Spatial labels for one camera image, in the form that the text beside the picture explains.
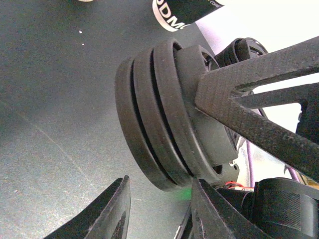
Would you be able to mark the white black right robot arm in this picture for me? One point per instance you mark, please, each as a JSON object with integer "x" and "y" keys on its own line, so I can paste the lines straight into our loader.
{"x": 278, "y": 208}

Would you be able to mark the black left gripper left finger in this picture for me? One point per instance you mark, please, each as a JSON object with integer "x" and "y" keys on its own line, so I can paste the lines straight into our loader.
{"x": 107, "y": 217}

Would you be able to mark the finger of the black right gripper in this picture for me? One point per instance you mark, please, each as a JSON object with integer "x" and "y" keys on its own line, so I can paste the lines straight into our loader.
{"x": 220, "y": 94}

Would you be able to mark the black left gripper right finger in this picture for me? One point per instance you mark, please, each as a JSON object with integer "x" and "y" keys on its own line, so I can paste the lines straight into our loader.
{"x": 213, "y": 217}

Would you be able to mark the stack of black lids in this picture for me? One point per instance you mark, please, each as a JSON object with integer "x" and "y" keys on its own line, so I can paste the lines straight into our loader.
{"x": 144, "y": 127}
{"x": 239, "y": 50}

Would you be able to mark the tall white cup stack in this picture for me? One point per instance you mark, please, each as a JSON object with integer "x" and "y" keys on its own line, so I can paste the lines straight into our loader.
{"x": 174, "y": 15}

